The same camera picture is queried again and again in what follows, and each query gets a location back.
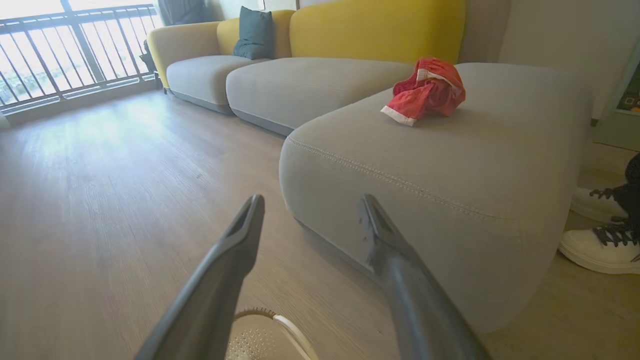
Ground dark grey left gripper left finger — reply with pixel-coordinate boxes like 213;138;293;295
134;194;266;360

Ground pale green cabinet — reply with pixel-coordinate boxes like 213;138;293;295
592;40;640;152

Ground dark grey curtain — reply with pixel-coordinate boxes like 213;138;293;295
159;0;210;26

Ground grey and yellow sofa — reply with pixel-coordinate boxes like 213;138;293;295
147;0;596;335

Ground white sneaker black laces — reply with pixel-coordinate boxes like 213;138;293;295
570;186;632;224
558;222;640;275

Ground dark metal balcony railing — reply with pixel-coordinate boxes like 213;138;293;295
0;2;163;113

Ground small black bag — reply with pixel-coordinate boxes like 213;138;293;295
139;40;159;76

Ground red and white cloth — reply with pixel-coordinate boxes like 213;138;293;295
381;57;467;127

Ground teal throw cushion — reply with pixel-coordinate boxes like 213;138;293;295
232;6;275;61

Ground white laundry basket brown rim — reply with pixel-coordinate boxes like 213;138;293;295
225;307;321;360

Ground person's black trouser leg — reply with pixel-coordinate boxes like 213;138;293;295
612;152;640;232

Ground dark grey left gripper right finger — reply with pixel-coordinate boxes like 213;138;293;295
357;194;493;360

